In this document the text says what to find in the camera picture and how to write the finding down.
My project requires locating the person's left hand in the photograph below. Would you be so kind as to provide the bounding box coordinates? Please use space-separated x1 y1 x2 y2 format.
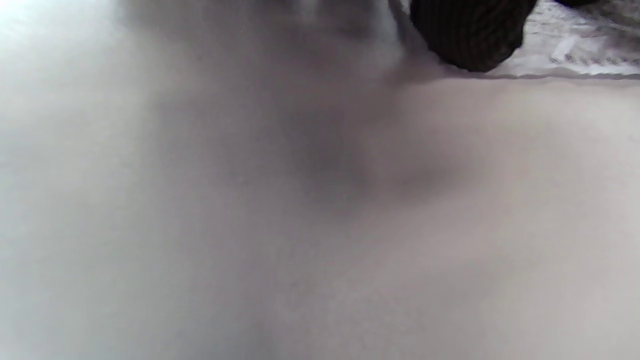
410 0 601 73

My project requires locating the white invoice paper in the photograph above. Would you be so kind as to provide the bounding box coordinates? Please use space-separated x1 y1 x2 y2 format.
485 0 640 81

